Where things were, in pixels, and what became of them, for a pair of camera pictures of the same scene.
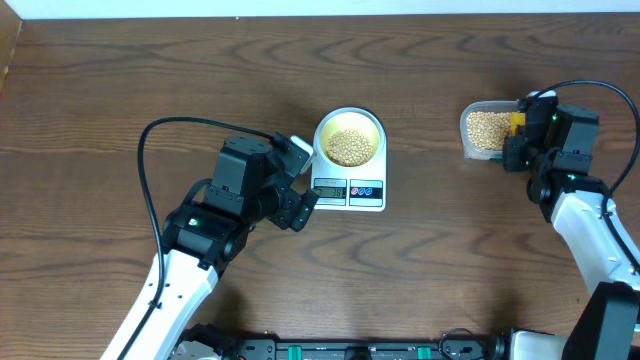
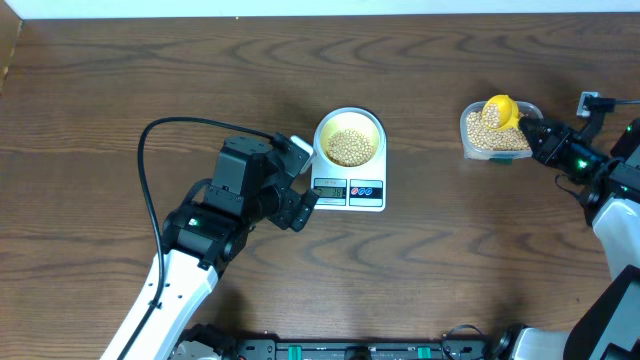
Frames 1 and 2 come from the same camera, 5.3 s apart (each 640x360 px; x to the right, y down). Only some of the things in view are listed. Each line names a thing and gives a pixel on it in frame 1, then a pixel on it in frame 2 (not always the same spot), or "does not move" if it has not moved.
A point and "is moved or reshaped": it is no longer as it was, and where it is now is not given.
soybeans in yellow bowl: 349,148 does not move
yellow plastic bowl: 349,137 does not move
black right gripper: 510,153 → 548,149
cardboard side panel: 11,26 does not move
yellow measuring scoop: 517,118 is moved or reshaped
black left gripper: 296,209 does not move
